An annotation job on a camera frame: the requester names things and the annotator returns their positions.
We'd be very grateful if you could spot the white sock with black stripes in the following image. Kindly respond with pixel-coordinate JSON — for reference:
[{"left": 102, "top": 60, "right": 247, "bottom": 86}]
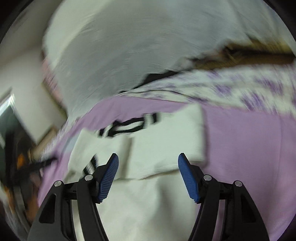
[{"left": 95, "top": 103, "right": 206, "bottom": 179}]

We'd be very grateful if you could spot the purple bed sheet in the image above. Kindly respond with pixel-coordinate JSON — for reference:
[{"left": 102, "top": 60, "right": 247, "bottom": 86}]
[{"left": 38, "top": 96, "right": 295, "bottom": 240}]

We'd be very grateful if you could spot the purple floral white bedding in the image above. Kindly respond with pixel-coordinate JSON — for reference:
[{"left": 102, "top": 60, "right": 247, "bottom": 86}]
[{"left": 123, "top": 65, "right": 295, "bottom": 118}]

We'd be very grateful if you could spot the white lace cover cloth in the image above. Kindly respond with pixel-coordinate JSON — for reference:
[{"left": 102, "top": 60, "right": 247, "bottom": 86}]
[{"left": 43, "top": 1, "right": 295, "bottom": 118}]

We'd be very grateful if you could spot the brown wooden furniture under lace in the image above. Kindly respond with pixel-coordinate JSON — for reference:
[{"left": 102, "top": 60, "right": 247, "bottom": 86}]
[{"left": 194, "top": 39, "right": 295, "bottom": 70}]

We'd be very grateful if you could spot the dark window with white frame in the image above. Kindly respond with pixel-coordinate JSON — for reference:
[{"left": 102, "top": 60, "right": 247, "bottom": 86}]
[{"left": 1, "top": 88, "right": 35, "bottom": 149}]

